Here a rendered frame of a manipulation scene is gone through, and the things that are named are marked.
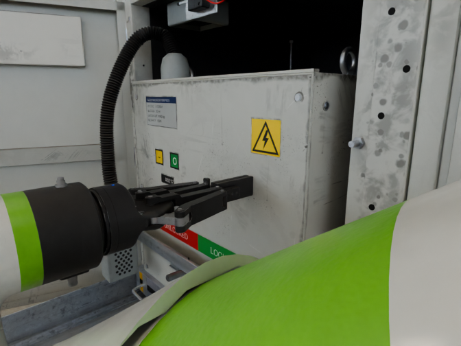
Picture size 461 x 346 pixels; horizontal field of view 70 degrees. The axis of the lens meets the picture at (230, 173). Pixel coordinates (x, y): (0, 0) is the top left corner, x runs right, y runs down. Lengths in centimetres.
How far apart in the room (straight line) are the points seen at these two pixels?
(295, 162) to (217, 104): 18
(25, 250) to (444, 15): 44
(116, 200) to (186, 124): 30
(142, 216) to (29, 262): 11
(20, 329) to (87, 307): 14
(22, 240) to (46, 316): 59
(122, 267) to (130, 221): 46
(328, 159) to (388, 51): 15
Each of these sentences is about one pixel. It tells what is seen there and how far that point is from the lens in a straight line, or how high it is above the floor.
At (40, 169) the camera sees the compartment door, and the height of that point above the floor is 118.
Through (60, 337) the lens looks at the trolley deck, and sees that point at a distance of 89.
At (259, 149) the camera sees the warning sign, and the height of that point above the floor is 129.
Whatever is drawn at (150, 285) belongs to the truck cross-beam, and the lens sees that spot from 88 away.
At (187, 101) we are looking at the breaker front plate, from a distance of 62.
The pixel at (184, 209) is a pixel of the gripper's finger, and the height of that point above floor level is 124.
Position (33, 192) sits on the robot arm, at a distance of 36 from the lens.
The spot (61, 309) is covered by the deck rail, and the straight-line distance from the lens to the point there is 91.
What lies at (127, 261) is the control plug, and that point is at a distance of 82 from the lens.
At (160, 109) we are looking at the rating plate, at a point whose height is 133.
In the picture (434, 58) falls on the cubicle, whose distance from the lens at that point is 41.
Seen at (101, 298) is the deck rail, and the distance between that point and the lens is 94.
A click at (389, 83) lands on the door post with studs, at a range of 42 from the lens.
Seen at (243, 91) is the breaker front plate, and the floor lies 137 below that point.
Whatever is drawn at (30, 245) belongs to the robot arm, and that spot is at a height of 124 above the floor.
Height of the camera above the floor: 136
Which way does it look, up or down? 13 degrees down
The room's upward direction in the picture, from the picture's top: straight up
